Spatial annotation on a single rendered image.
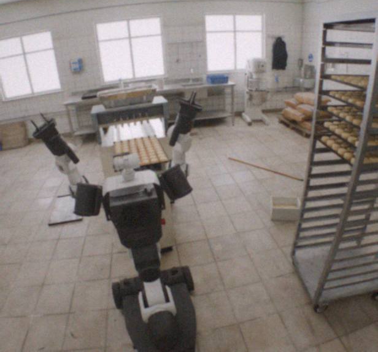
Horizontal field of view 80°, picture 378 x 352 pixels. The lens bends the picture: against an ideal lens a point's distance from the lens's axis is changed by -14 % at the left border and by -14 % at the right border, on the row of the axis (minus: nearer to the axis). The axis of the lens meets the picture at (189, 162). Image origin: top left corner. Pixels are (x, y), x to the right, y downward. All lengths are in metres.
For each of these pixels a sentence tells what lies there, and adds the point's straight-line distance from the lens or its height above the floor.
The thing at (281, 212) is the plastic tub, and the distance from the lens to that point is 2.69.
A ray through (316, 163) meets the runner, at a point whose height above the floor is 0.96.
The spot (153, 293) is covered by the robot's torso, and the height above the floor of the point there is 0.35.
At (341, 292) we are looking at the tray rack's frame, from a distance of 2.05.
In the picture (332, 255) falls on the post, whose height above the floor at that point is 0.60.
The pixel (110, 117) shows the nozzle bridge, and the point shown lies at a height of 1.09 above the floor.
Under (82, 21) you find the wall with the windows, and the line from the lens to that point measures 5.83.
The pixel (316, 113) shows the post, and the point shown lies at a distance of 1.62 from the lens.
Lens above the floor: 1.68
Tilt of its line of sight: 26 degrees down
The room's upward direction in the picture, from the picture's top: 4 degrees counter-clockwise
